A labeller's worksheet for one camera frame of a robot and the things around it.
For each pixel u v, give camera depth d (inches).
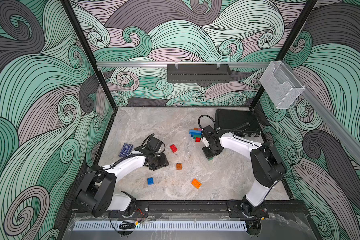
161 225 27.5
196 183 31.9
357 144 20.7
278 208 29.4
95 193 16.3
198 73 38.7
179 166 34.5
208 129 30.4
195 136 38.5
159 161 29.7
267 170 18.1
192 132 39.6
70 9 28.1
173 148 37.1
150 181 32.1
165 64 36.5
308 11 28.5
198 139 38.1
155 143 27.8
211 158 35.6
